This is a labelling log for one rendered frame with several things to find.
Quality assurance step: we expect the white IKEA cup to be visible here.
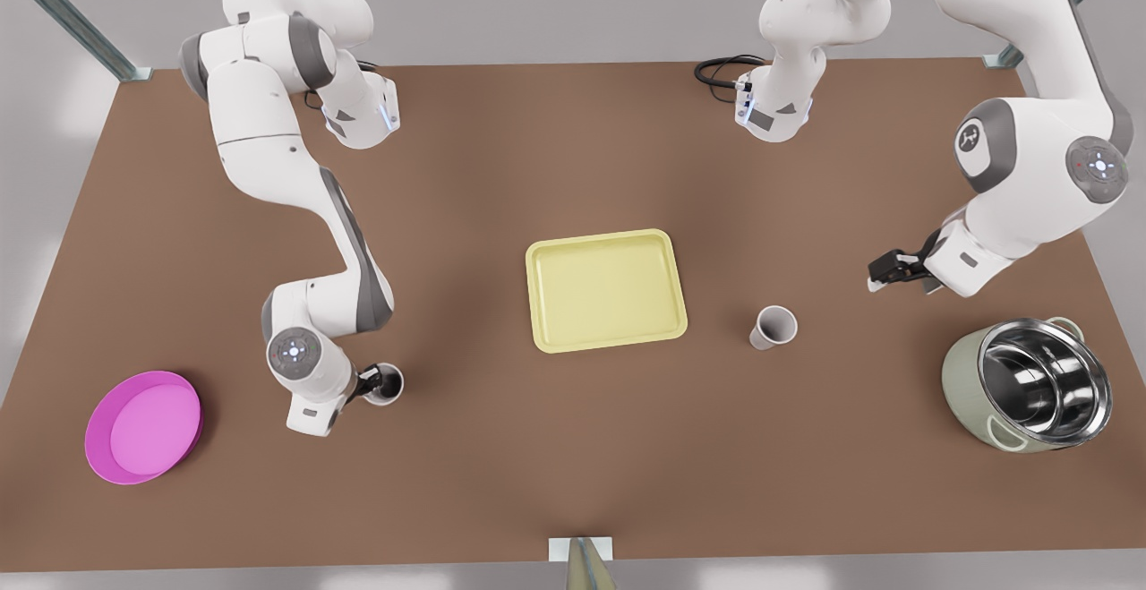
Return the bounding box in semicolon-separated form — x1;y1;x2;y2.
363;363;406;407
748;304;800;352

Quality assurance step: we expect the yellow rectangular tray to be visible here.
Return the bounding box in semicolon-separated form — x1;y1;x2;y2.
524;227;689;355

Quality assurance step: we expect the green pot with steel inside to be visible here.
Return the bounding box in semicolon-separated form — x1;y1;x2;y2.
940;316;1115;455

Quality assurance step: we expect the pink round plate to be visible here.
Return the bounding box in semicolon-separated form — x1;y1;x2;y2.
83;370;205;486

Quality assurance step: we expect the black cable loop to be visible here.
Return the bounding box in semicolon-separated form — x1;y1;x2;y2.
694;54;771;107
303;59;382;113

